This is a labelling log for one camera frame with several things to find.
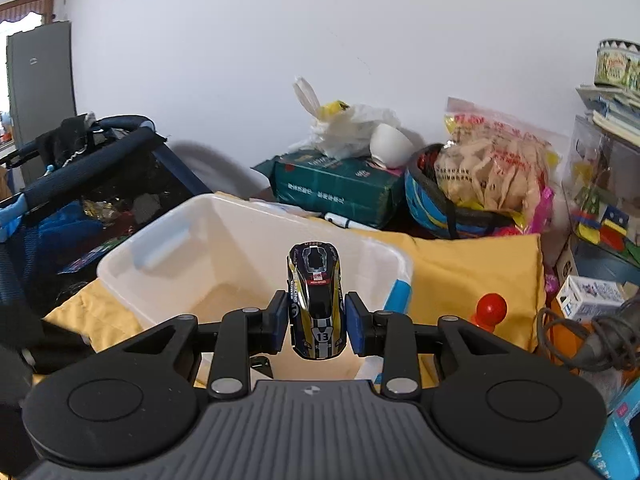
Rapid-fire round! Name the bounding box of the pink plastic packaging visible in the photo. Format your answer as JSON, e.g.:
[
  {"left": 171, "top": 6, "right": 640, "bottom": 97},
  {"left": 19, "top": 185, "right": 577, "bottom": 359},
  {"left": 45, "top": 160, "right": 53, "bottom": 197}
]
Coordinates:
[{"left": 522, "top": 185, "right": 556, "bottom": 238}]

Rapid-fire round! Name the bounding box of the rainbow ring stacker toy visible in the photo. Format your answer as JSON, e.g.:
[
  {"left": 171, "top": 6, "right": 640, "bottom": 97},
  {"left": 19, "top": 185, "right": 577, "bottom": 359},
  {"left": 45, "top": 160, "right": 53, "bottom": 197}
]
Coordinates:
[{"left": 475, "top": 293, "right": 508, "bottom": 333}]

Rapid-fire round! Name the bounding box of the white plastic storage bin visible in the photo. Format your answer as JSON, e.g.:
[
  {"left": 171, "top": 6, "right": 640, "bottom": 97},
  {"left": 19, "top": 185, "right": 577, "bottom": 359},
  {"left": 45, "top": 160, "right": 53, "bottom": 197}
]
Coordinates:
[{"left": 96, "top": 192, "right": 415, "bottom": 386}]

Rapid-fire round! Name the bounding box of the clear snack bag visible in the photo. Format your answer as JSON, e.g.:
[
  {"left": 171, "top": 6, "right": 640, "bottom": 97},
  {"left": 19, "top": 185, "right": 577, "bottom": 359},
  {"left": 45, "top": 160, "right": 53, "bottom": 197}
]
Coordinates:
[{"left": 434, "top": 97, "right": 571, "bottom": 211}]

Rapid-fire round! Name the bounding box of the orange box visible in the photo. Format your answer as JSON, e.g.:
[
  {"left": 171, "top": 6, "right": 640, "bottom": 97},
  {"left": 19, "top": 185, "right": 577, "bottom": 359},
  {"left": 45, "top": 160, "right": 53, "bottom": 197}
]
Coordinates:
[{"left": 545, "top": 305, "right": 640, "bottom": 378}]

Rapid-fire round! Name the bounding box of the yellow cloth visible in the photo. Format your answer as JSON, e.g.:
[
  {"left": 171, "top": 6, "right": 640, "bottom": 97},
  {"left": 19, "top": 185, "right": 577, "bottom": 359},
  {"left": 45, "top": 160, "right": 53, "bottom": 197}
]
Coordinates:
[{"left": 42, "top": 230, "right": 546, "bottom": 386}]

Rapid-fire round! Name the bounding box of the green tissue pack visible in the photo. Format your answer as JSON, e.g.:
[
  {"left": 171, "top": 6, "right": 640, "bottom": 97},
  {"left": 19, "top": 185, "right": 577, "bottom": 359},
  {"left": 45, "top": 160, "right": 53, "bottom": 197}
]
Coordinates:
[{"left": 251, "top": 152, "right": 407, "bottom": 231}]

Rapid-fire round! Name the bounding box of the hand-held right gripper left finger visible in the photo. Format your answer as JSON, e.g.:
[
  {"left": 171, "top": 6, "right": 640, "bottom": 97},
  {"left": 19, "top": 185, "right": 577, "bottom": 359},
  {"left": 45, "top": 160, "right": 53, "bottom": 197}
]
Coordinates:
[{"left": 122, "top": 290, "right": 293, "bottom": 401}]

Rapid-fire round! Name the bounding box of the stack of books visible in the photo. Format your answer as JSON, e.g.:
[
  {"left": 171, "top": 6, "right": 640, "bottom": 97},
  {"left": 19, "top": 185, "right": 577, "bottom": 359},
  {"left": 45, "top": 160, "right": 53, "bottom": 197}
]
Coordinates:
[{"left": 575, "top": 85, "right": 640, "bottom": 138}]

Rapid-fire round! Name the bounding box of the black cloth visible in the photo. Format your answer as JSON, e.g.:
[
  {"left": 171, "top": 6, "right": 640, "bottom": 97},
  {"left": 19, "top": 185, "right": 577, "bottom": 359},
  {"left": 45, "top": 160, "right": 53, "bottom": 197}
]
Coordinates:
[{"left": 37, "top": 116, "right": 98, "bottom": 166}]

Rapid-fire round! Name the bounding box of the white plastic bag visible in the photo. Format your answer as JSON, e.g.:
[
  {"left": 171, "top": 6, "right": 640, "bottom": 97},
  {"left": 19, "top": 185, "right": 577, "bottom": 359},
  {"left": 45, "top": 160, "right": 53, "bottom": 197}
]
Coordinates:
[{"left": 292, "top": 76, "right": 426, "bottom": 161}]

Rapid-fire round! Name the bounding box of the small white box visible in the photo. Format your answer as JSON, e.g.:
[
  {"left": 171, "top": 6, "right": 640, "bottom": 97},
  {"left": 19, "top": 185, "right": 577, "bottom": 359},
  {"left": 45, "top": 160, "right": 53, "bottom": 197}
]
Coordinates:
[{"left": 556, "top": 275, "right": 628, "bottom": 323}]

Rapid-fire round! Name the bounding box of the grey refrigerator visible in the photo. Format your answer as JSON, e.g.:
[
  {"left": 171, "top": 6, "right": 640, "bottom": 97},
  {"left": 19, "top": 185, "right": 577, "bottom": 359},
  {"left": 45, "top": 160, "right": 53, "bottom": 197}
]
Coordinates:
[{"left": 6, "top": 21, "right": 77, "bottom": 158}]

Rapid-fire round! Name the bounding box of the round green tin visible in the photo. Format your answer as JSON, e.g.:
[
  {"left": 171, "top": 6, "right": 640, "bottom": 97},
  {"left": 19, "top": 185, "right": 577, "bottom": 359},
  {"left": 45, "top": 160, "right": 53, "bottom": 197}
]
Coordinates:
[{"left": 594, "top": 39, "right": 640, "bottom": 92}]

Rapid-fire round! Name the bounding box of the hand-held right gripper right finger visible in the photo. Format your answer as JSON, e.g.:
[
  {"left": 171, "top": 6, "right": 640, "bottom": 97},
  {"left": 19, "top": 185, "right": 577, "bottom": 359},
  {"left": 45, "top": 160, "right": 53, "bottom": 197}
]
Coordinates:
[{"left": 345, "top": 291, "right": 506, "bottom": 401}]

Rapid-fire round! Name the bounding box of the white marker pen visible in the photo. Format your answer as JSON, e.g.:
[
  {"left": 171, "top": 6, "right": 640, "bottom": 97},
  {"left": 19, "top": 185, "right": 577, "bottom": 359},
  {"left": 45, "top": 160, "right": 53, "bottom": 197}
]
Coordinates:
[{"left": 322, "top": 212, "right": 381, "bottom": 232}]

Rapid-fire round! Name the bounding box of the dark blue mesh playpen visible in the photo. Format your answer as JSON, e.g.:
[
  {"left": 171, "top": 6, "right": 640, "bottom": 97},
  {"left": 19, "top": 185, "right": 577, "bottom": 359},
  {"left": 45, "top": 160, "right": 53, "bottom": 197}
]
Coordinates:
[{"left": 0, "top": 115, "right": 216, "bottom": 376}]

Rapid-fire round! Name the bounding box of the blue box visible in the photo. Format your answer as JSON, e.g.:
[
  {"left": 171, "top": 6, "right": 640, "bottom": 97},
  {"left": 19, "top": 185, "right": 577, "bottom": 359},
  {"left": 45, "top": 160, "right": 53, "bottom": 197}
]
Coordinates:
[{"left": 587, "top": 385, "right": 640, "bottom": 480}]

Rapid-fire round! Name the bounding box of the black and yellow toy car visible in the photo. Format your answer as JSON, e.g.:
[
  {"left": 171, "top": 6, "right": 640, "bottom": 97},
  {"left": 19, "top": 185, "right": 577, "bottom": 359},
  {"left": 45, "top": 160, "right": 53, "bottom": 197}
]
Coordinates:
[{"left": 286, "top": 241, "right": 348, "bottom": 360}]

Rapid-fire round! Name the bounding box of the blue striped helmet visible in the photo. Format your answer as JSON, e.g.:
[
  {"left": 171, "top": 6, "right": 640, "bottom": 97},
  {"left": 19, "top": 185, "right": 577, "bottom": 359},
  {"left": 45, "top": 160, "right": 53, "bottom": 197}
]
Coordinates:
[{"left": 404, "top": 144, "right": 526, "bottom": 240}]

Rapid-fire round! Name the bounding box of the clear box of toys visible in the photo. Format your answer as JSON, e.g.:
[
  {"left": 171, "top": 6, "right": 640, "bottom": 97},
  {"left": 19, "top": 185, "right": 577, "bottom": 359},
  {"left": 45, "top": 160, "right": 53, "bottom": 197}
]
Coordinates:
[{"left": 562, "top": 115, "right": 640, "bottom": 266}]

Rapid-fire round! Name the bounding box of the white egg-shaped toy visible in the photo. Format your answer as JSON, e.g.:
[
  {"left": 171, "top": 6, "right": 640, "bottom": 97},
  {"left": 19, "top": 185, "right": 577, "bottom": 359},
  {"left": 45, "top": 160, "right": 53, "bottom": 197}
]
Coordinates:
[{"left": 369, "top": 123, "right": 415, "bottom": 169}]

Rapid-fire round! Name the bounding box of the brown curtain valance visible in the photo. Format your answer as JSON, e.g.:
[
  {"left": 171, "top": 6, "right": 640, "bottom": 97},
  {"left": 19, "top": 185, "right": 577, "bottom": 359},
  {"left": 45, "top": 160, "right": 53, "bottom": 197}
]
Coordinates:
[{"left": 0, "top": 0, "right": 56, "bottom": 23}]

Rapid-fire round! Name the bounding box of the grey cable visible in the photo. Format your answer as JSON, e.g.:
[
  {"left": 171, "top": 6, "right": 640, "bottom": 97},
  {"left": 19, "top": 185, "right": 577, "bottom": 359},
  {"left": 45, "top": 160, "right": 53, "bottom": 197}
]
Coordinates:
[{"left": 537, "top": 295, "right": 640, "bottom": 373}]

